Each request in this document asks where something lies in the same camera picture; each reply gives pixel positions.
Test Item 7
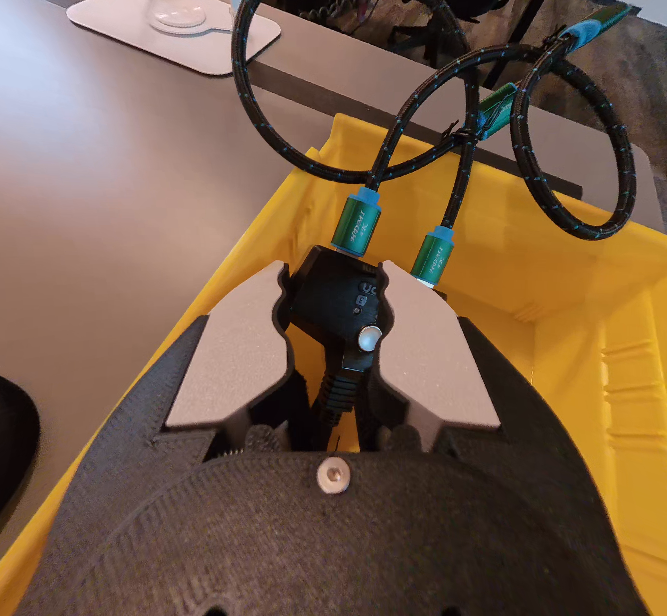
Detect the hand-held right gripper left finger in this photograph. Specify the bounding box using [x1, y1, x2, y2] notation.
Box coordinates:
[165, 260, 294, 433]

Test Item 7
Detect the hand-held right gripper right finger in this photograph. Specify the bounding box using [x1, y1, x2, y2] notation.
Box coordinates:
[371, 260, 503, 432]

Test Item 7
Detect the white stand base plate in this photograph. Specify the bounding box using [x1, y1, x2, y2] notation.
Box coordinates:
[66, 0, 282, 77]

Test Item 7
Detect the black braided hdmi cable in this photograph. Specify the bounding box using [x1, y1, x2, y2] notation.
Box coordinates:
[231, 0, 641, 291]

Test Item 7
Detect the black textured wrist pad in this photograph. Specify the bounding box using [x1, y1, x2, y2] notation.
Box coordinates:
[0, 375, 42, 524]

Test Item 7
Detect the black coiled cord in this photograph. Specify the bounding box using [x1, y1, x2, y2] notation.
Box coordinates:
[298, 0, 368, 33]

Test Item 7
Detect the yellow plastic bin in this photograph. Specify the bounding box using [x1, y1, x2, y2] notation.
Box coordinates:
[0, 112, 667, 616]

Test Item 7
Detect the black usb hub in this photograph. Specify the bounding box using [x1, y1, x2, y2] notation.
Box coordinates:
[288, 244, 398, 454]

